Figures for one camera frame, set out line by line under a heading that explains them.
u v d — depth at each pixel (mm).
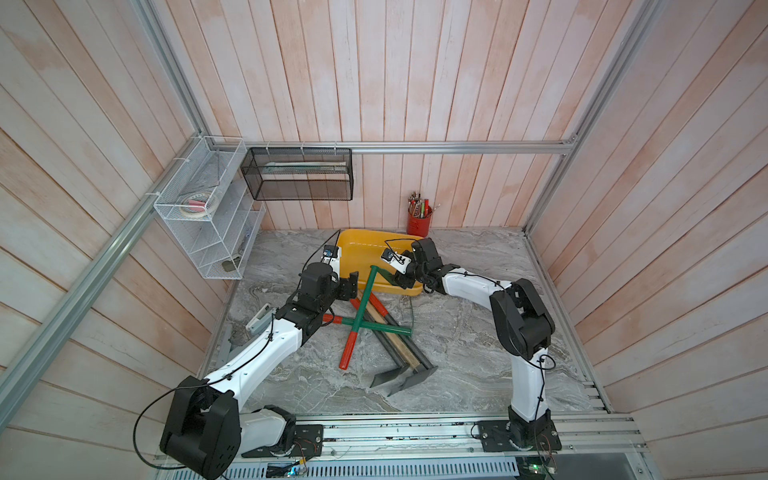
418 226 1144
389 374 825
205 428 396
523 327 539
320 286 610
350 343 861
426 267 786
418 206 1064
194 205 725
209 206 701
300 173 1034
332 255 700
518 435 651
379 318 932
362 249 1149
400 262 855
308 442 726
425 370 831
